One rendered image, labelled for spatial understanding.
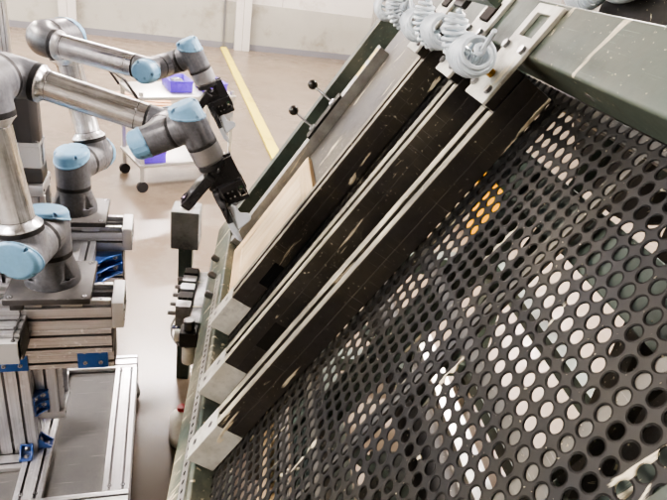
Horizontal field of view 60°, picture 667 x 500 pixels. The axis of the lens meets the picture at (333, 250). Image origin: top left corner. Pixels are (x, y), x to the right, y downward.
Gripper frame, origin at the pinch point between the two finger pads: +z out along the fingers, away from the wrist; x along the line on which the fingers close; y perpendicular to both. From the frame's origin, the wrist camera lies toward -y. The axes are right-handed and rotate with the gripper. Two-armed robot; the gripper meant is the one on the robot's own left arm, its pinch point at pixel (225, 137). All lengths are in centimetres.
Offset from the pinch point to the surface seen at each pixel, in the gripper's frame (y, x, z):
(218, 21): 7, 1045, 107
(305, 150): 24.6, 2.9, 17.6
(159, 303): -87, 99, 108
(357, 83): 51, 1, 1
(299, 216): 13, -57, 11
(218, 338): -25, -58, 39
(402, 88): 51, -60, -12
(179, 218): -35, 27, 33
